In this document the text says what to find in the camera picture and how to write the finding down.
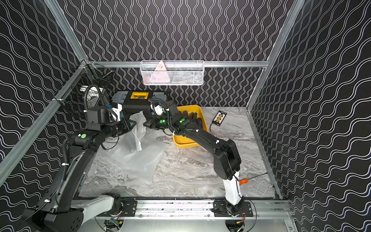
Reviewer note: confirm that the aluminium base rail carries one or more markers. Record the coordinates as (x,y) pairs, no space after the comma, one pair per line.
(214,209)

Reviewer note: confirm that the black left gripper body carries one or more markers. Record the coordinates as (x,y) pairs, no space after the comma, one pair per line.
(126,124)

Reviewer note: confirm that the pink triangular card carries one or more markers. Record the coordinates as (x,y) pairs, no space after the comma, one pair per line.
(160,74)

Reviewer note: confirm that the black wire basket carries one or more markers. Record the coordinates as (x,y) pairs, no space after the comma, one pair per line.
(89,90)

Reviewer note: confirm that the small black picture card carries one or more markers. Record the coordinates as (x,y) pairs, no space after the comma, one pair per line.
(219,117)

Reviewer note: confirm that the white wire basket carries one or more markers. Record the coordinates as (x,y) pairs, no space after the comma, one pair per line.
(181,73)

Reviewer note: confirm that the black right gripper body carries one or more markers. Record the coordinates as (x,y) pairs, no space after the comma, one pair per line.
(159,123)

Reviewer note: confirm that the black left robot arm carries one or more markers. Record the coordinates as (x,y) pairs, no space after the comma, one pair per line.
(57,211)

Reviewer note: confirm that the orange handled screwdriver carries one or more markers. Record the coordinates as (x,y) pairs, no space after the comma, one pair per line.
(246,180)

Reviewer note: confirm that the pile of toy eggplants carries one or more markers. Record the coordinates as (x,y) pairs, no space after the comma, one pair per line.
(193,116)

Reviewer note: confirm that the clear zip-top bag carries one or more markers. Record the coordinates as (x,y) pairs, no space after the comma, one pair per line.
(131,141)

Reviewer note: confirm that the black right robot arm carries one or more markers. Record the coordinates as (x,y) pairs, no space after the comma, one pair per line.
(225,154)

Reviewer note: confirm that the stack of clear zip-top bags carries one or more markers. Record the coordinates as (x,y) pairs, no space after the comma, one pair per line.
(140,164)

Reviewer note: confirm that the black toolbox with blue latches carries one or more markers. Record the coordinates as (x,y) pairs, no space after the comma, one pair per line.
(135,101)

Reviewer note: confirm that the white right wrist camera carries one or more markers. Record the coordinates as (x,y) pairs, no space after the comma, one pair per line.
(159,110)

